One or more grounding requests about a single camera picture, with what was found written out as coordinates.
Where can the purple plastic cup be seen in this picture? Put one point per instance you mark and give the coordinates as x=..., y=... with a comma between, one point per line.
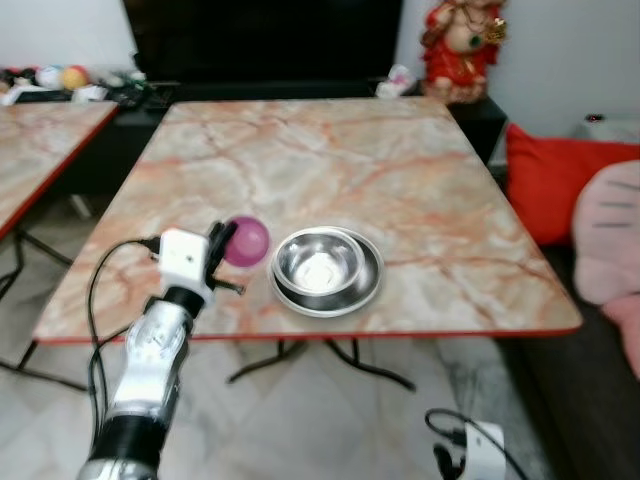
x=250, y=241

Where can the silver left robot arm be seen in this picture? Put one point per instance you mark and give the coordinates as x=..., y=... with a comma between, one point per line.
x=150, y=360

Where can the steel bowl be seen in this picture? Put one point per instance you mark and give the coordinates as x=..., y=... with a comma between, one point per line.
x=318, y=262

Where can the marble-look folding table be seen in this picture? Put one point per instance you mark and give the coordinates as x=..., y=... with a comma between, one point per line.
x=35, y=150
x=330, y=170

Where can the steel plate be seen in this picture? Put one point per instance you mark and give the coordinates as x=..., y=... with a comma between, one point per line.
x=368, y=288

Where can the dark sofa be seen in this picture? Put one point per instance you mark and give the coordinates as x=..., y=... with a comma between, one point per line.
x=580, y=400

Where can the pink plush cushion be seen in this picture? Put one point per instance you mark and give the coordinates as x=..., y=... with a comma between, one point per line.
x=612, y=240

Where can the black television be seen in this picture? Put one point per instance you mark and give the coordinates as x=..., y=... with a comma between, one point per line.
x=260, y=40

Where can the yellow orange ball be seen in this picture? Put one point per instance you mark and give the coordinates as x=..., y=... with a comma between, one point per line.
x=75, y=77

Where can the small white figurine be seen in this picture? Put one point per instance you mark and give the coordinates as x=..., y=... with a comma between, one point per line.
x=397, y=82

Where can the grey device with red light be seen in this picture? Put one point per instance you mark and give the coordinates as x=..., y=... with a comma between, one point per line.
x=610, y=127

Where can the white ball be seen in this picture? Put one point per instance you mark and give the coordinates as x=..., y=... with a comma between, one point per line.
x=48, y=77

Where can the red cushion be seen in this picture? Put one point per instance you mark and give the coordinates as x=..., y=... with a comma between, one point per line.
x=545, y=180

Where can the red and gold statue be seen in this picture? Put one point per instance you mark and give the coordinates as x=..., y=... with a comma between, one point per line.
x=462, y=60

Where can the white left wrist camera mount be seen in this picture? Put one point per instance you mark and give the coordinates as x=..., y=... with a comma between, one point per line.
x=182, y=258

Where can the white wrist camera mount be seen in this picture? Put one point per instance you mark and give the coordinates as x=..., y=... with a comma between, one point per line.
x=182, y=258
x=486, y=455

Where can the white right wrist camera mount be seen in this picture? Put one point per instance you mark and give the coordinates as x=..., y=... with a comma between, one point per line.
x=486, y=455

